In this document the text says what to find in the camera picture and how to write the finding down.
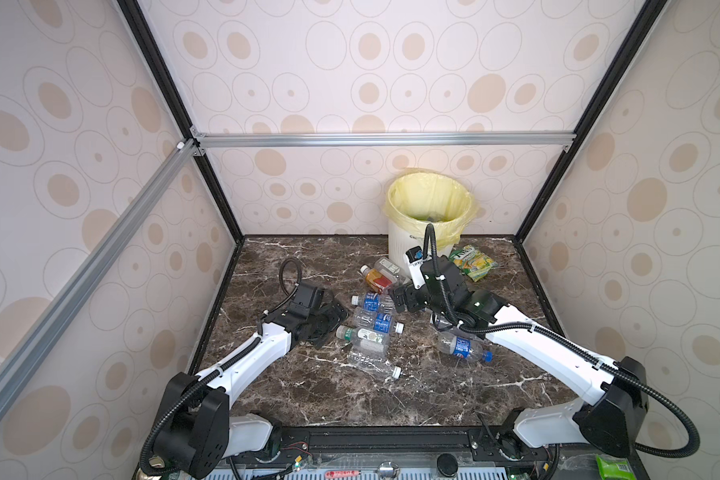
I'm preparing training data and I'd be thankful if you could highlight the clear bottle dark label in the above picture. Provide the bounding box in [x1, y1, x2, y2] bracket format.
[430, 313, 454, 332]

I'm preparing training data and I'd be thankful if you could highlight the white ribbed waste bin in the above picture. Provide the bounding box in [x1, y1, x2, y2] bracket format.
[388, 220, 460, 274]

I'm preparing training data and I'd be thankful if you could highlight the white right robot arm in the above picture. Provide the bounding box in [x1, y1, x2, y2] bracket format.
[391, 275, 648, 460]

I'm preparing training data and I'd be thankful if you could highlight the green Fox's candy bag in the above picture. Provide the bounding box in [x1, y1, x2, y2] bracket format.
[449, 244, 497, 282]

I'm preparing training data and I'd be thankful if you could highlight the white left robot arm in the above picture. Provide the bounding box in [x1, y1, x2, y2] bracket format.
[139, 281, 349, 478]

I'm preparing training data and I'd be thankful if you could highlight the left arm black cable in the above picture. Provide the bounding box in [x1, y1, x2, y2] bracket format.
[139, 256, 304, 478]

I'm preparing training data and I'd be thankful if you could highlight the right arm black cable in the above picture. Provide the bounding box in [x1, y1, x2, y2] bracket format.
[422, 223, 702, 460]

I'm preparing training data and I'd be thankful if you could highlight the clear square bottle green label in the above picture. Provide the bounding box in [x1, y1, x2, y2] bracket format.
[374, 257, 409, 285]

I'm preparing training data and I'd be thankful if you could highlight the diagonal aluminium rail left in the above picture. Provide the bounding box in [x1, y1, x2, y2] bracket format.
[0, 139, 198, 421]

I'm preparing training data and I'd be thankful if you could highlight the soda water bottle blue label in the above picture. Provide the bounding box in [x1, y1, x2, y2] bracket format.
[352, 308, 404, 334]

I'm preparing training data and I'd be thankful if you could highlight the green packet bottom right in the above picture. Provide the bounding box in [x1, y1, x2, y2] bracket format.
[595, 455, 636, 480]

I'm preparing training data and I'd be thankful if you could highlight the clear plastic bottle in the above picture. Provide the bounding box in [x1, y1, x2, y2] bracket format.
[347, 351, 402, 382]

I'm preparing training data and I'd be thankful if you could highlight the clear bottle green band label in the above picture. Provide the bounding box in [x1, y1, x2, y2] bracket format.
[335, 325, 390, 357]

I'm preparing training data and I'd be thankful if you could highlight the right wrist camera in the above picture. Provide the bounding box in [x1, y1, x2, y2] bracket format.
[404, 246, 426, 289]

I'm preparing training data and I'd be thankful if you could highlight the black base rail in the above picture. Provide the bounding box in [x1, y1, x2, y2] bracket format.
[133, 423, 649, 480]

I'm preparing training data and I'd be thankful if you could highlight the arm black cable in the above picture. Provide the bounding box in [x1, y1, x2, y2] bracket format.
[139, 256, 304, 478]
[422, 223, 702, 460]

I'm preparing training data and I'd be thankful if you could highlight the horizontal aluminium rail back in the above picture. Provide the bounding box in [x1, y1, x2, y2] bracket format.
[197, 131, 576, 149]

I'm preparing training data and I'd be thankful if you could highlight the orange juice bottle red label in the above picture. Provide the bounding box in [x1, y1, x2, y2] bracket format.
[360, 265, 393, 295]

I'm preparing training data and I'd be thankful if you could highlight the blue label bottle white cap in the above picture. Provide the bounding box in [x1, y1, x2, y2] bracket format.
[351, 292, 396, 315]

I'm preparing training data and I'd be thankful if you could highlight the clear bottle blue cap right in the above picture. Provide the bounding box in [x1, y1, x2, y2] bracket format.
[437, 332, 493, 363]

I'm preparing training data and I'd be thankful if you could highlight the black right corner post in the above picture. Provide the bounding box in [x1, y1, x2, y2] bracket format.
[514, 0, 669, 245]

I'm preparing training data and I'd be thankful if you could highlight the black corner frame post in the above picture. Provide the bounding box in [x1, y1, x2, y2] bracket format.
[116, 0, 245, 243]

